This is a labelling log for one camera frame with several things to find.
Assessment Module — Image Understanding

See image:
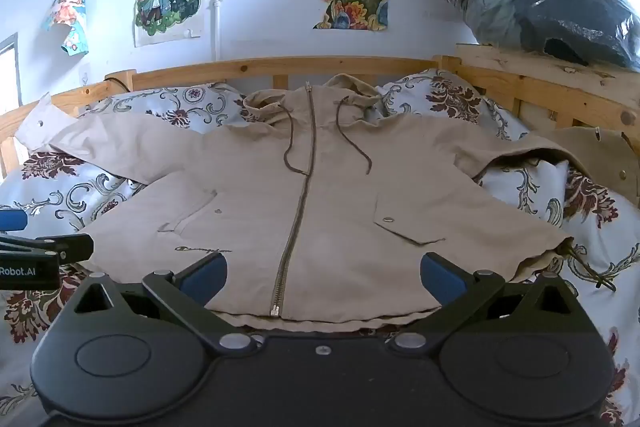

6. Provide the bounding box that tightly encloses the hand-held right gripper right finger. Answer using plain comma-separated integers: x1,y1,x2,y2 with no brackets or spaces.
387,252,594,354

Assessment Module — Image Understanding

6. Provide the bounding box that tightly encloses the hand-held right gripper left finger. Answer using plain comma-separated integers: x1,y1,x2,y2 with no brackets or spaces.
59,252,259,354

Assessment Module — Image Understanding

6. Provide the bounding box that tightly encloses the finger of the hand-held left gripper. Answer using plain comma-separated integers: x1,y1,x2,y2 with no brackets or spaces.
0,234,95,266
0,209,29,234

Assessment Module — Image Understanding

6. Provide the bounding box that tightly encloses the beige hooded zip jacket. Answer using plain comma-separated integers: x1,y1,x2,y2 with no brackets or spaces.
15,74,640,324

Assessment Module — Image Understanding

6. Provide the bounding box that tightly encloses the window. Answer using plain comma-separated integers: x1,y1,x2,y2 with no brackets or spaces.
0,33,22,114

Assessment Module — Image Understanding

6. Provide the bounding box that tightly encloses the floral patterned bedspread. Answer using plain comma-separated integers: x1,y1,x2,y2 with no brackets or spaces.
0,69,640,427

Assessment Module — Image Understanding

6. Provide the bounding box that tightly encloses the wooden bed frame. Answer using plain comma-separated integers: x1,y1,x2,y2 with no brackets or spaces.
0,42,640,180

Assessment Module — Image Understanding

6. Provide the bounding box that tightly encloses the curled cartoon wall poster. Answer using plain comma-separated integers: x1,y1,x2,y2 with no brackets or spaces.
42,0,89,56

